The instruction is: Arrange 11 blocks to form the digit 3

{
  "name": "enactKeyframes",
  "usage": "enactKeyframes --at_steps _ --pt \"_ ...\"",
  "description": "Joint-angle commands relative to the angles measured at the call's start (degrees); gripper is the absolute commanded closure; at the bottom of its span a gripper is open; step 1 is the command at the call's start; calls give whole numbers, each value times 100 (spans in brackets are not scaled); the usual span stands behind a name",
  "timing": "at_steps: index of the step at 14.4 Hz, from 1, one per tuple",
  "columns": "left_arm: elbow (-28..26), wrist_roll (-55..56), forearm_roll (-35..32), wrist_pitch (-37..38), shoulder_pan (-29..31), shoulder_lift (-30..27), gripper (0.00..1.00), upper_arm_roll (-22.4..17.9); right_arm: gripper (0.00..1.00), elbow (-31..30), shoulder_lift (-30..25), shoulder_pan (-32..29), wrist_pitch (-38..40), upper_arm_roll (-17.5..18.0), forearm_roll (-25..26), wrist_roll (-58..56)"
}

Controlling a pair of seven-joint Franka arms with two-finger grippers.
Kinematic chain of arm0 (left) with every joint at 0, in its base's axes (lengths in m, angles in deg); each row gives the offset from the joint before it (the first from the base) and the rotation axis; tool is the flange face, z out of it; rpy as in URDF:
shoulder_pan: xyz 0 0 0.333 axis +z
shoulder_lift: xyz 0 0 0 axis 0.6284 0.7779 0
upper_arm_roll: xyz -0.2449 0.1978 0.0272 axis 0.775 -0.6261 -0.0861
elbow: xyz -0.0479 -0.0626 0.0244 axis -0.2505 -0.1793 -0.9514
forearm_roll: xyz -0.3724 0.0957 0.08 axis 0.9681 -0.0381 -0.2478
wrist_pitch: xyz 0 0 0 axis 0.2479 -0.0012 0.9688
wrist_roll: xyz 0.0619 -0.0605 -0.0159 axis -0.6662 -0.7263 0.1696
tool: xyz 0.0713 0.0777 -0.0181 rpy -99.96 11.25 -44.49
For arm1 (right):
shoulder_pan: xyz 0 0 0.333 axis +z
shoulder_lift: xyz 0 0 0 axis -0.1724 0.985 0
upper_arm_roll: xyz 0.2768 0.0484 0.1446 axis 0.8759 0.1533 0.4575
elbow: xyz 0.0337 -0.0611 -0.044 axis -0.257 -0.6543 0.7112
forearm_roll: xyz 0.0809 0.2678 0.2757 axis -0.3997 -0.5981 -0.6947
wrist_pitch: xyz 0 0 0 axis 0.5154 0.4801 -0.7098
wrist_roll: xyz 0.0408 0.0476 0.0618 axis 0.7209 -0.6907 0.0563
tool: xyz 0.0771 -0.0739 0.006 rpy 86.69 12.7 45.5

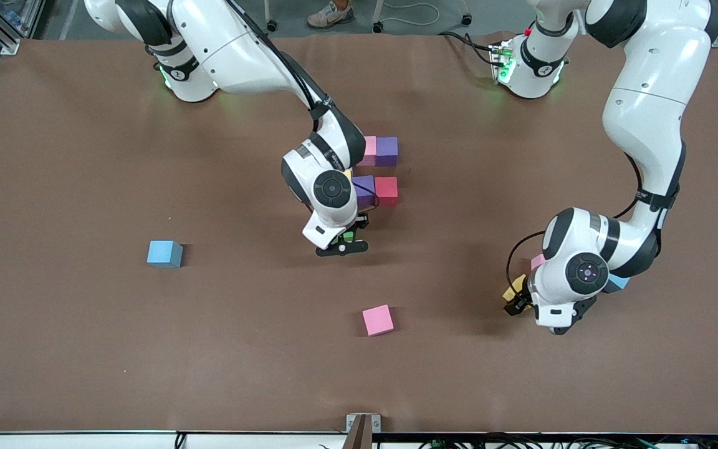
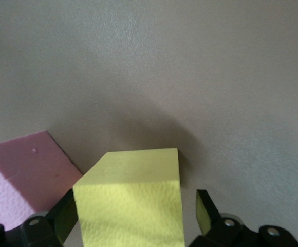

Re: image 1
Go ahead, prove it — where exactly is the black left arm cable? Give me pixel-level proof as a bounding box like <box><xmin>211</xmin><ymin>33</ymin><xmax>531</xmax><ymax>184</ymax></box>
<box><xmin>506</xmin><ymin>153</ymin><xmax>646</xmax><ymax>297</ymax></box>

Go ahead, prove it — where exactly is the white floor cable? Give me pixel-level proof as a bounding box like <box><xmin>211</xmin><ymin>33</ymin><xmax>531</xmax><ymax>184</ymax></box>
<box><xmin>383</xmin><ymin>0</ymin><xmax>442</xmax><ymax>27</ymax></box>

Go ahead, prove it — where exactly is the grey metal bracket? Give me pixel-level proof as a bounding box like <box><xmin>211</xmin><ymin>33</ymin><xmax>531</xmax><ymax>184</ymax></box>
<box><xmin>346</xmin><ymin>413</ymin><xmax>382</xmax><ymax>449</ymax></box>

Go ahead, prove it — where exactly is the walking person's leg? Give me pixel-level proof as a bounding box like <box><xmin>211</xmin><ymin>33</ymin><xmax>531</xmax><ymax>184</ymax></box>
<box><xmin>306</xmin><ymin>0</ymin><xmax>355</xmax><ymax>28</ymax></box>

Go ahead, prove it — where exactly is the purple foam cube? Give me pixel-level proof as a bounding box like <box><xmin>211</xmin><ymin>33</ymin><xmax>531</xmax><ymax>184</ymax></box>
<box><xmin>375</xmin><ymin>137</ymin><xmax>399</xmax><ymax>167</ymax></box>
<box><xmin>352</xmin><ymin>175</ymin><xmax>377</xmax><ymax>208</ymax></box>

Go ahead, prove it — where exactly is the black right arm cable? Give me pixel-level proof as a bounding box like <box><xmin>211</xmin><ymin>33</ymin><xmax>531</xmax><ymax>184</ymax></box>
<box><xmin>225</xmin><ymin>0</ymin><xmax>335</xmax><ymax>119</ymax></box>

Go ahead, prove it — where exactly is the red foam cube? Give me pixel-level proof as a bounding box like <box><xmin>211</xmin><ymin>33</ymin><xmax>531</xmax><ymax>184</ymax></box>
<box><xmin>375</xmin><ymin>176</ymin><xmax>399</xmax><ymax>207</ymax></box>

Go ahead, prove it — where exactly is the brown table cover sheet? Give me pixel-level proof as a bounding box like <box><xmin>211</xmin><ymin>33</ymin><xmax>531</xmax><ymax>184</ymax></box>
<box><xmin>0</xmin><ymin>32</ymin><xmax>718</xmax><ymax>435</ymax></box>

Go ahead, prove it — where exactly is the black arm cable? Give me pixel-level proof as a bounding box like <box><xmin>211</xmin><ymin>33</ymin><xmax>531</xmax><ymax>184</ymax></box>
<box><xmin>225</xmin><ymin>0</ymin><xmax>335</xmax><ymax>119</ymax></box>
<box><xmin>506</xmin><ymin>153</ymin><xmax>646</xmax><ymax>297</ymax></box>

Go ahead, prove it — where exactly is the black left base cable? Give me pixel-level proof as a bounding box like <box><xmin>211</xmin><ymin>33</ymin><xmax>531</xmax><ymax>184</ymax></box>
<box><xmin>437</xmin><ymin>30</ymin><xmax>498</xmax><ymax>66</ymax></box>

